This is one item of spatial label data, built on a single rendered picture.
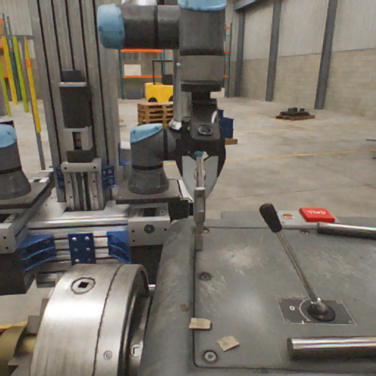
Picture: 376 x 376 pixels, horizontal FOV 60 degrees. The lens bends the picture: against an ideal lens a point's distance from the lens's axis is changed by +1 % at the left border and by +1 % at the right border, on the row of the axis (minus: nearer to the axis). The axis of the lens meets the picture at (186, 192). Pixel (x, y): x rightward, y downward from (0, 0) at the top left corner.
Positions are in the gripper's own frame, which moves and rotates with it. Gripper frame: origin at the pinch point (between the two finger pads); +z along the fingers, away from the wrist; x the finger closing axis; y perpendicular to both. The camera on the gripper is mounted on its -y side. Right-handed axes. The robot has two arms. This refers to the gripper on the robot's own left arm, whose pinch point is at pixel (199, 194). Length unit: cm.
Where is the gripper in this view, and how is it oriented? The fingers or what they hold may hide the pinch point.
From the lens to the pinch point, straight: 61.8
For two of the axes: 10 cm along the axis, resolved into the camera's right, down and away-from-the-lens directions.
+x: -10.0, -0.1, 0.3
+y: 0.3, -3.5, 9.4
